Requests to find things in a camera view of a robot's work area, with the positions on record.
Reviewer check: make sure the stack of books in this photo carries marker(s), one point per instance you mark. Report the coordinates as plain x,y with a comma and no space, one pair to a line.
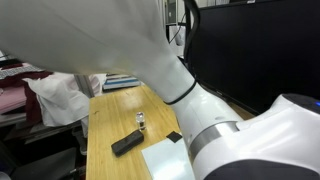
116,81

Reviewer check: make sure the large black monitor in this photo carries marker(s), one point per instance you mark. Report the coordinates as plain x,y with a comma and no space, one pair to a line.
251,53

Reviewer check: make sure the black tape corner far left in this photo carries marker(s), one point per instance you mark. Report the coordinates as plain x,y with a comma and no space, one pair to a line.
174,136

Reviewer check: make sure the black whiteboard eraser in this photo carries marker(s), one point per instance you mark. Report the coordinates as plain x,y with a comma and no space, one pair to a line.
125,144

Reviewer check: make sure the white whiteboard sheet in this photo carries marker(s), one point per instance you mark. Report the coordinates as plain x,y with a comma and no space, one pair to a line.
168,160

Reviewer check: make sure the white cloth pile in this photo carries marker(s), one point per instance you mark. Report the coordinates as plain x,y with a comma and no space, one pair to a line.
60,99

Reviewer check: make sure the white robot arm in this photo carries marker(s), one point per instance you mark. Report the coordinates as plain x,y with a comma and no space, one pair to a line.
127,37

